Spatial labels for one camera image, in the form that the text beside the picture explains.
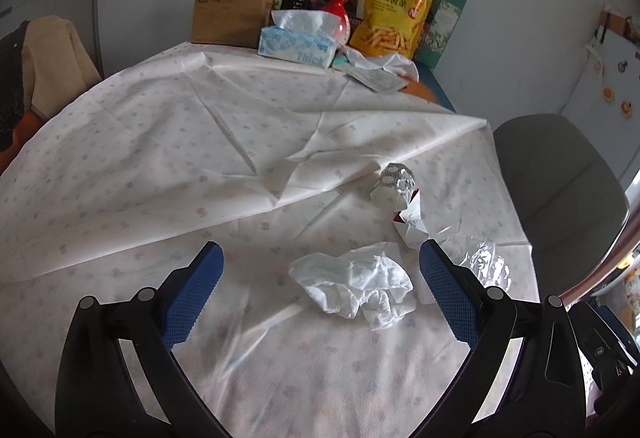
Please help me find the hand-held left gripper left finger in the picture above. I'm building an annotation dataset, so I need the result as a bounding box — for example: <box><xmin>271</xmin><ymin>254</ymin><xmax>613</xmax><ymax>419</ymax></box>
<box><xmin>54</xmin><ymin>240</ymin><xmax>226</xmax><ymax>438</ymax></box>

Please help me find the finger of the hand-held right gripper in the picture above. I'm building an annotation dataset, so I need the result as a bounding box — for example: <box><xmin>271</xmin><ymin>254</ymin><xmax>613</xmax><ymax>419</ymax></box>
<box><xmin>570</xmin><ymin>302</ymin><xmax>631</xmax><ymax>371</ymax></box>
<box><xmin>606</xmin><ymin>308</ymin><xmax>640</xmax><ymax>359</ymax></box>

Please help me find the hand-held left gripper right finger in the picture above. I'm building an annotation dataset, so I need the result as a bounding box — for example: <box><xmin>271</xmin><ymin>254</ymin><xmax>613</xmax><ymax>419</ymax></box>
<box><xmin>419</xmin><ymin>239</ymin><xmax>588</xmax><ymax>438</ymax></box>

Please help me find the white tissue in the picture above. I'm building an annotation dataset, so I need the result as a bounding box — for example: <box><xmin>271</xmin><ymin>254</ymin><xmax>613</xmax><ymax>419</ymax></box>
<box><xmin>289</xmin><ymin>241</ymin><xmax>417</xmax><ymax>331</ymax></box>

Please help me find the clear plastic wrap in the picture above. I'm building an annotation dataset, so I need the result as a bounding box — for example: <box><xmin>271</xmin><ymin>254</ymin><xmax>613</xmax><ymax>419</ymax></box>
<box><xmin>435</xmin><ymin>233</ymin><xmax>513</xmax><ymax>294</ymax></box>

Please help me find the red and white wrapper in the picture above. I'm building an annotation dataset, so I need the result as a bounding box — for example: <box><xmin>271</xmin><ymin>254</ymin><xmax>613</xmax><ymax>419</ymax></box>
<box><xmin>391</xmin><ymin>198</ymin><xmax>430</xmax><ymax>249</ymax></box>

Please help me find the silver blister pack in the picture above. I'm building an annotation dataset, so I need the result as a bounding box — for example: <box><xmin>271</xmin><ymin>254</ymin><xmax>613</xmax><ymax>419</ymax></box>
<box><xmin>370</xmin><ymin>162</ymin><xmax>418</xmax><ymax>211</ymax></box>

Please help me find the grey green chair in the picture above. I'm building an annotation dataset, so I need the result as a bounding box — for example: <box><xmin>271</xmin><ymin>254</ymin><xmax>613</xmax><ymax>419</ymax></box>
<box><xmin>492</xmin><ymin>114</ymin><xmax>631</xmax><ymax>314</ymax></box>

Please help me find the floral white tablecloth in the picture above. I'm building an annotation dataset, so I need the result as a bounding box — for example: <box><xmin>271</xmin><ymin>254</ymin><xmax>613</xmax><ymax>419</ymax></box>
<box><xmin>0</xmin><ymin>40</ymin><xmax>538</xmax><ymax>438</ymax></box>

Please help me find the white refrigerator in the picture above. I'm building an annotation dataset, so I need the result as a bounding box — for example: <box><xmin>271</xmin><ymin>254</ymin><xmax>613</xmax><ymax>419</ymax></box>
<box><xmin>560</xmin><ymin>8</ymin><xmax>640</xmax><ymax>179</ymax></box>

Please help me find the flat paper packet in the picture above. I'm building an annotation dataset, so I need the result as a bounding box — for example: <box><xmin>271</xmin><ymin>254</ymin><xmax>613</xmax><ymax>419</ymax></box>
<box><xmin>345</xmin><ymin>67</ymin><xmax>403</xmax><ymax>94</ymax></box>

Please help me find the white cloth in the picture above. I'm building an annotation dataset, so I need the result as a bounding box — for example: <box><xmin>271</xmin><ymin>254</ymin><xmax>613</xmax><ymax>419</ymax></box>
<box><xmin>342</xmin><ymin>45</ymin><xmax>421</xmax><ymax>81</ymax></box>

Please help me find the tall green box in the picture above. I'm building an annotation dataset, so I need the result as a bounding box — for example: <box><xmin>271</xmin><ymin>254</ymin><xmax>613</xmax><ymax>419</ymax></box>
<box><xmin>415</xmin><ymin>0</ymin><xmax>473</xmax><ymax>70</ymax></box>

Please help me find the blue tissue box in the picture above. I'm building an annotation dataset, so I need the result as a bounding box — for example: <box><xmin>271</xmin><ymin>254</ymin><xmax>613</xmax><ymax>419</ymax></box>
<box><xmin>257</xmin><ymin>9</ymin><xmax>346</xmax><ymax>70</ymax></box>

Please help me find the tan cloth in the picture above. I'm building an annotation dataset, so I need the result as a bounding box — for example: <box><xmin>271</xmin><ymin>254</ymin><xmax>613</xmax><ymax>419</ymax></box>
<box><xmin>22</xmin><ymin>16</ymin><xmax>103</xmax><ymax>119</ymax></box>

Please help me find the black cloth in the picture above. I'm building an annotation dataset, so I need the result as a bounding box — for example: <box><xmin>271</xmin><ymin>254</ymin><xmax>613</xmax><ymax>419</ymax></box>
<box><xmin>0</xmin><ymin>20</ymin><xmax>33</xmax><ymax>151</ymax></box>

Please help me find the open cardboard box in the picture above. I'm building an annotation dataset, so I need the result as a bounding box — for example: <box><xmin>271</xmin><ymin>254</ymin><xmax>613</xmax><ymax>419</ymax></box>
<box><xmin>191</xmin><ymin>0</ymin><xmax>307</xmax><ymax>46</ymax></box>

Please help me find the yellow snack bag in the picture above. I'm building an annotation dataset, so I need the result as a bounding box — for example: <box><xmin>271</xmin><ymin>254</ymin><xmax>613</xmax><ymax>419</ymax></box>
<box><xmin>348</xmin><ymin>0</ymin><xmax>446</xmax><ymax>60</ymax></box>

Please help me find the red and white vase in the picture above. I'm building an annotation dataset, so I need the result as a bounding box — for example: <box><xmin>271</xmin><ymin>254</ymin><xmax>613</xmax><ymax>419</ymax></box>
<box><xmin>320</xmin><ymin>0</ymin><xmax>351</xmax><ymax>44</ymax></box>

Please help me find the small brown holder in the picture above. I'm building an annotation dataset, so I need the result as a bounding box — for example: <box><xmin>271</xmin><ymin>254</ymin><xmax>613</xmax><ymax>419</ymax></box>
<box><xmin>597</xmin><ymin>10</ymin><xmax>632</xmax><ymax>41</ymax></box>

